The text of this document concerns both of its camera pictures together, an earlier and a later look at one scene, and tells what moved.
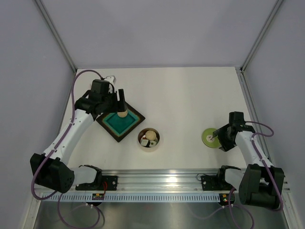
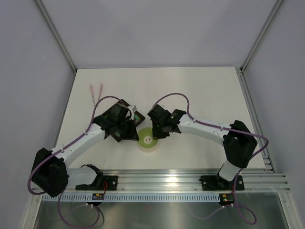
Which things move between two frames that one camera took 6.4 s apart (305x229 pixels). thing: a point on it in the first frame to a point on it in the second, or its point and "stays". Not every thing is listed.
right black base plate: [214, 182] stays
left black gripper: [119, 105] to [132, 135]
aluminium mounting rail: [165, 180] stays
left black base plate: [103, 183] stays
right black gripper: [226, 145] to [156, 134]
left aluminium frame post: [55, 36] stays
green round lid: [207, 139] to [145, 137]
